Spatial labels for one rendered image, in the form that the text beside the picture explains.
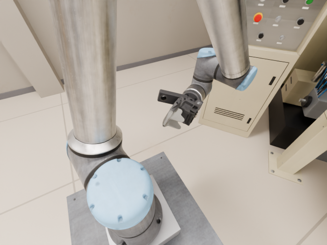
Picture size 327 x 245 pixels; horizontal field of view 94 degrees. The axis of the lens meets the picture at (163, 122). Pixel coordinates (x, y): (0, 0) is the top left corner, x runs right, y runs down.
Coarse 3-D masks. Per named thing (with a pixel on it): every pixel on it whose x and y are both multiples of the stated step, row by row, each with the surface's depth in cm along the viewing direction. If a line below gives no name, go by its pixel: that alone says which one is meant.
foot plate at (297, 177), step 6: (270, 156) 151; (276, 156) 151; (270, 162) 146; (276, 162) 146; (270, 168) 142; (276, 168) 142; (276, 174) 138; (282, 174) 138; (288, 174) 138; (294, 174) 138; (300, 174) 138; (294, 180) 134; (300, 180) 133
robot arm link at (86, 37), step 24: (48, 0) 25; (72, 0) 23; (96, 0) 24; (72, 24) 25; (96, 24) 26; (72, 48) 27; (96, 48) 28; (72, 72) 30; (96, 72) 30; (72, 96) 33; (96, 96) 33; (72, 120) 38; (96, 120) 36; (72, 144) 40; (96, 144) 40; (120, 144) 46
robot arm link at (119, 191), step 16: (112, 160) 39; (128, 160) 40; (96, 176) 37; (112, 176) 37; (128, 176) 37; (144, 176) 37; (96, 192) 34; (112, 192) 34; (128, 192) 35; (144, 192) 35; (96, 208) 32; (112, 208) 32; (128, 208) 33; (144, 208) 34; (112, 224) 32; (128, 224) 33; (144, 224) 40
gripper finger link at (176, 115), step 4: (168, 112) 50; (172, 112) 50; (176, 112) 52; (180, 112) 52; (168, 116) 49; (172, 116) 50; (176, 116) 51; (180, 116) 51; (164, 120) 49; (168, 120) 50; (176, 120) 50; (180, 120) 50; (164, 124) 49
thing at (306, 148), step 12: (324, 120) 102; (312, 132) 110; (324, 132) 102; (300, 144) 119; (312, 144) 111; (324, 144) 107; (288, 156) 130; (300, 156) 122; (312, 156) 117; (288, 168) 135; (300, 168) 130
